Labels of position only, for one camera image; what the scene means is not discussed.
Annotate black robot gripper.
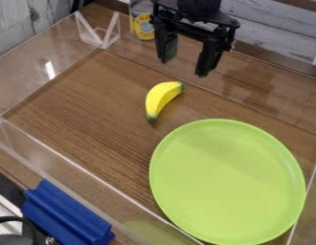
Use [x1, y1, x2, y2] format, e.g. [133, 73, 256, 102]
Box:
[153, 0, 241, 78]

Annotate yellow toy banana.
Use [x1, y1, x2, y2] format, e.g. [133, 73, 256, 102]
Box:
[146, 81, 185, 123]

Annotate lime green plate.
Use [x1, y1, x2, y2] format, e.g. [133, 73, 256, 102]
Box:
[150, 119, 306, 245]

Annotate yellow labelled tin can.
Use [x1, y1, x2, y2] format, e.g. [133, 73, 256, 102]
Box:
[130, 0, 156, 41]

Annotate blue plastic block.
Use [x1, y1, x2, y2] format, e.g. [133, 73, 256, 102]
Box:
[22, 179, 115, 245]

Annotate clear acrylic triangle bracket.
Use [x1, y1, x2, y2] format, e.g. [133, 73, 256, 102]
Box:
[75, 11, 121, 50]

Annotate clear acrylic enclosure wall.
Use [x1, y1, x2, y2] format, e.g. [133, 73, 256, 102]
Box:
[0, 5, 316, 245]

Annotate black cable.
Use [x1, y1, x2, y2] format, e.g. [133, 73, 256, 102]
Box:
[0, 215, 38, 245]

